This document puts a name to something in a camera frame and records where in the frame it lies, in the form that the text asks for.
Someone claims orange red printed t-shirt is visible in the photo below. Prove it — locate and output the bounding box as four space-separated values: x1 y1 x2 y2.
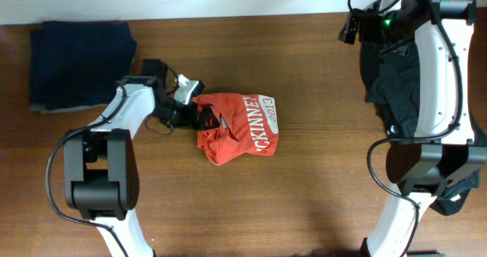
193 93 279 166

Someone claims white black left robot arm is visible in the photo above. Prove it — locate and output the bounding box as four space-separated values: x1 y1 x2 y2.
62 75 218 256

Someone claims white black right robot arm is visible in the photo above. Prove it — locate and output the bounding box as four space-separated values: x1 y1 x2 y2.
339 0 486 256

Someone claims crumpled black printed garment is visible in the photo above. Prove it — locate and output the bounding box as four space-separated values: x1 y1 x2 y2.
360 42 486 216

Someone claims folded navy blue garment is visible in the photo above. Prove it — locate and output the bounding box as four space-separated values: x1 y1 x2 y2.
29 21 137 110

